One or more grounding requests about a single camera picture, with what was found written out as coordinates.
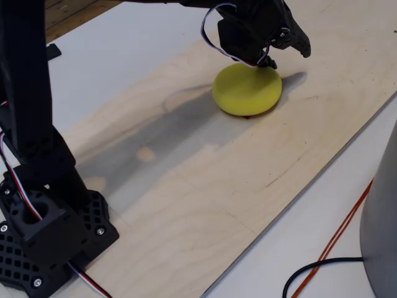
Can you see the light plywood board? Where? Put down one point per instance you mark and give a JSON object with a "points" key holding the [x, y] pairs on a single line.
{"points": [[201, 186]]}

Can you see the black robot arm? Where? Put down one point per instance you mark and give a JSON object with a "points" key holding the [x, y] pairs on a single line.
{"points": [[24, 93]]}

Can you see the grey metal cylinder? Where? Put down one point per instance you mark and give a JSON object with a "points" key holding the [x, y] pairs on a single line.
{"points": [[383, 217]]}

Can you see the yellow round sponge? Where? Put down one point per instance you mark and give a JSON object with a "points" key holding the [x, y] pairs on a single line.
{"points": [[246, 91]]}

